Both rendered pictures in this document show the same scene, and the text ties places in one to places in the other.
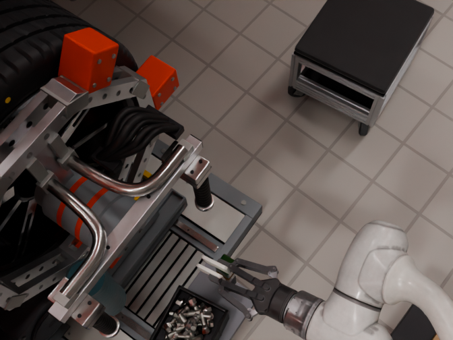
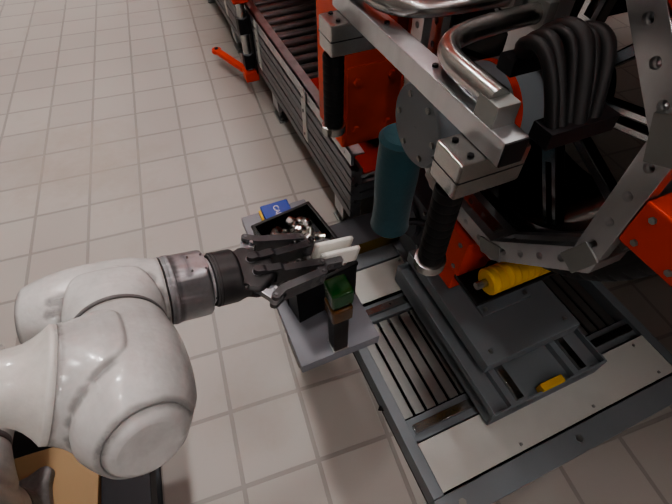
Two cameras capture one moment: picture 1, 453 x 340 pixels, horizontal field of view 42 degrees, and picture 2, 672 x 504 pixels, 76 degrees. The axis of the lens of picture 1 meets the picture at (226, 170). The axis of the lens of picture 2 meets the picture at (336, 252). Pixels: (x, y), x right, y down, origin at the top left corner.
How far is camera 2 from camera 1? 0.99 m
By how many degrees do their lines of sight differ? 53
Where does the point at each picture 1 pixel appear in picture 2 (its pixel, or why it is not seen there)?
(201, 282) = (357, 316)
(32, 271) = not seen: hidden behind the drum
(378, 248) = (111, 361)
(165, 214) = (481, 384)
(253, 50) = not seen: outside the picture
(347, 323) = (95, 278)
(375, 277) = (79, 323)
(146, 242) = (455, 349)
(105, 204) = not seen: hidden behind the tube
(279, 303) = (219, 255)
